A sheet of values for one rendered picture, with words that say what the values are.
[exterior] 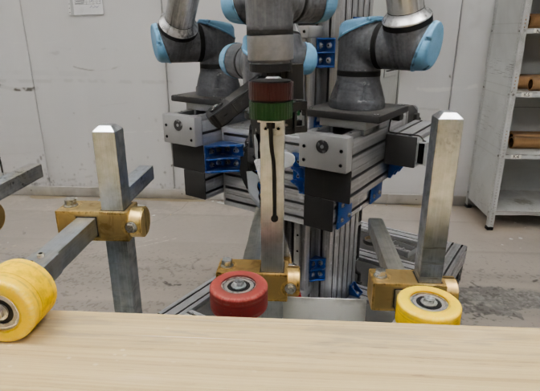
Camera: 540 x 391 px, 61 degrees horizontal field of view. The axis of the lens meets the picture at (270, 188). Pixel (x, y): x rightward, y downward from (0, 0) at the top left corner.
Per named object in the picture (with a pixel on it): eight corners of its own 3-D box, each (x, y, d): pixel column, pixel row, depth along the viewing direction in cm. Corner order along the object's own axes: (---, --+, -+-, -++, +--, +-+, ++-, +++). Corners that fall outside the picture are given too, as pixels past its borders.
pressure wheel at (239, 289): (217, 332, 70) (214, 266, 67) (269, 334, 70) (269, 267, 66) (207, 368, 63) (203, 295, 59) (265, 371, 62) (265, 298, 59)
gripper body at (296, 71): (308, 136, 77) (308, 63, 73) (259, 141, 75) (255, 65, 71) (292, 128, 84) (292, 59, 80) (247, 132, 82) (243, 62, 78)
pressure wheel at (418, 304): (378, 370, 62) (385, 297, 59) (408, 344, 68) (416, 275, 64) (433, 402, 57) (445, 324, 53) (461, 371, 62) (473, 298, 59)
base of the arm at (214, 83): (215, 90, 163) (214, 61, 159) (250, 92, 155) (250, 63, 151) (186, 94, 151) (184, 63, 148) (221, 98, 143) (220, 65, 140)
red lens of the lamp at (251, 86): (251, 95, 64) (251, 79, 64) (293, 95, 64) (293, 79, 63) (246, 100, 59) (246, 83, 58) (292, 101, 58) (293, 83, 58)
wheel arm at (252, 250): (255, 221, 105) (255, 204, 103) (269, 222, 105) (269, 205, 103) (226, 344, 64) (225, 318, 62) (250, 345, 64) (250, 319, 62)
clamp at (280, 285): (221, 283, 79) (220, 258, 78) (299, 286, 79) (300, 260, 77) (215, 302, 74) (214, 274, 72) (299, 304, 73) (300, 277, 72)
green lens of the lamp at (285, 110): (251, 112, 65) (251, 96, 64) (293, 112, 65) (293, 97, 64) (246, 120, 59) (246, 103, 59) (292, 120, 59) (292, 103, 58)
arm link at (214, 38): (242, 63, 147) (241, 18, 143) (202, 65, 141) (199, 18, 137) (227, 61, 157) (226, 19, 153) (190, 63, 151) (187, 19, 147)
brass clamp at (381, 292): (366, 292, 79) (368, 266, 77) (446, 295, 78) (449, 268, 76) (371, 312, 73) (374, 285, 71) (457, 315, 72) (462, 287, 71)
